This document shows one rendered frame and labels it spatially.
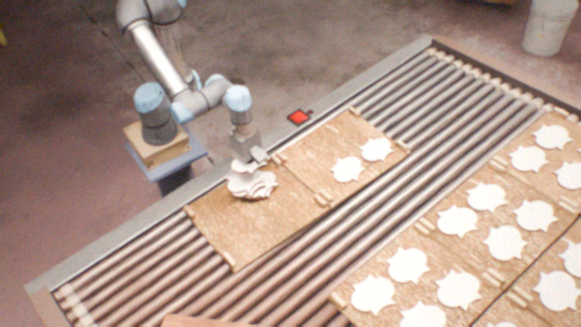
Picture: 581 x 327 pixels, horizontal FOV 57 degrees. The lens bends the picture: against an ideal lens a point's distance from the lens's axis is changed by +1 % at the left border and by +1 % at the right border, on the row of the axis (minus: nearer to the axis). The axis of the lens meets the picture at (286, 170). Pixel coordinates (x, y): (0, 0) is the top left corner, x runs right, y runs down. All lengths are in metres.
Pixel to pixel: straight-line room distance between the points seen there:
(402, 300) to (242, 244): 0.56
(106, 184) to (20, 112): 1.11
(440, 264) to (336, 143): 0.65
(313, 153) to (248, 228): 0.43
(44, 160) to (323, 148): 2.25
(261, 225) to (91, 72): 2.89
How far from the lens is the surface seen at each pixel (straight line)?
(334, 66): 4.11
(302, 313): 1.71
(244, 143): 1.76
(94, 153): 3.78
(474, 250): 1.87
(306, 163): 2.07
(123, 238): 2.01
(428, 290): 1.76
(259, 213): 1.92
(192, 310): 1.77
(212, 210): 1.96
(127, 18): 1.84
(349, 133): 2.19
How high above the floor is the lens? 2.44
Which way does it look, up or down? 47 degrees down
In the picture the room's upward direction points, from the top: 6 degrees counter-clockwise
